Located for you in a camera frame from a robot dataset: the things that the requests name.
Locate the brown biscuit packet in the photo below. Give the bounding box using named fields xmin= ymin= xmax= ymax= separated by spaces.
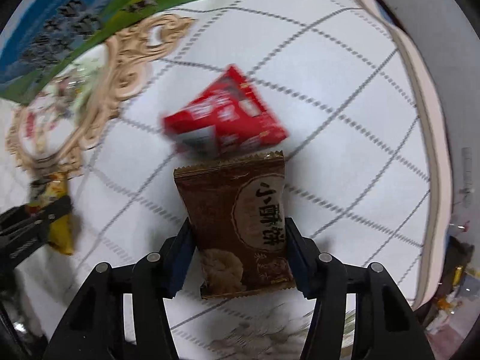
xmin=173 ymin=151 xmax=295 ymax=299

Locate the red snack box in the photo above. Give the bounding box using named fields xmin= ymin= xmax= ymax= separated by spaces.
xmin=162 ymin=65 xmax=288 ymax=158

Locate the blue green cardboard box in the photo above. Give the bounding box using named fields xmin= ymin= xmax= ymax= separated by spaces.
xmin=1 ymin=0 xmax=195 ymax=104

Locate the white checked floral quilt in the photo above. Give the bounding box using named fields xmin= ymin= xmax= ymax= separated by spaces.
xmin=1 ymin=0 xmax=453 ymax=359

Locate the yellow snack packet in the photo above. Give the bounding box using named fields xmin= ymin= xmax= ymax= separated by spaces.
xmin=26 ymin=172 xmax=74 ymax=255

